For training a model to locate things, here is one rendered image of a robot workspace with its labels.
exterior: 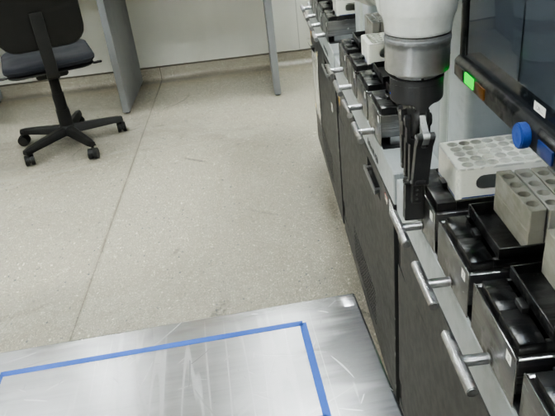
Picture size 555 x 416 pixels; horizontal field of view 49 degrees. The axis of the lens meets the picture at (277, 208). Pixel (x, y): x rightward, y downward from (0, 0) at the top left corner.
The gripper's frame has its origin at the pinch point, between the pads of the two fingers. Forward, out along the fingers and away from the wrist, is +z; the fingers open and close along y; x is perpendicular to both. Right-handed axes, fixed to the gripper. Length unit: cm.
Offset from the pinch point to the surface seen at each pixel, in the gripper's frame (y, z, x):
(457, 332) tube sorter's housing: -19.0, 11.1, -1.7
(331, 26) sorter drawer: 120, 1, -3
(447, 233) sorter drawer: -11.5, -0.5, -1.8
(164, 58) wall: 350, 66, 88
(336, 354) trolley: -34.6, -1.8, 16.9
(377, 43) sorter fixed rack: 66, -7, -8
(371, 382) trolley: -39.1, -1.9, 14.1
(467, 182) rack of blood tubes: -4.9, -4.6, -6.5
